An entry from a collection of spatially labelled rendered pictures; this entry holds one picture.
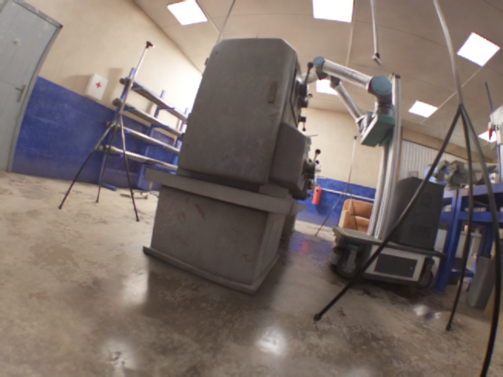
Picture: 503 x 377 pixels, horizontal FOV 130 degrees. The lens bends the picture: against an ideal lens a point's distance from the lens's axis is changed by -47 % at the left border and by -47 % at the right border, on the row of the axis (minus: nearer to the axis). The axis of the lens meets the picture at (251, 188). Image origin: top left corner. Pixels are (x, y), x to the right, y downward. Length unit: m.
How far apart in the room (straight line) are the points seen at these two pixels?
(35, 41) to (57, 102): 1.01
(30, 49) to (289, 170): 3.50
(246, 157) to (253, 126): 0.14
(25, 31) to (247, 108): 3.30
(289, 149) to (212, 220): 0.49
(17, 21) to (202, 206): 3.44
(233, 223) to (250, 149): 0.35
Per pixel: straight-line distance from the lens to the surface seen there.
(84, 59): 4.00
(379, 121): 1.76
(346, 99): 2.53
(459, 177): 2.25
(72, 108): 3.84
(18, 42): 3.63
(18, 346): 0.67
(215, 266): 1.10
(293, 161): 1.02
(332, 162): 6.46
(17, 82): 3.53
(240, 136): 1.00
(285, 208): 0.94
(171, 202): 1.19
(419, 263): 1.80
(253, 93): 1.06
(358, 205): 6.02
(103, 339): 0.67
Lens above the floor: 0.46
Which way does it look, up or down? 1 degrees up
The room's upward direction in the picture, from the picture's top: 13 degrees clockwise
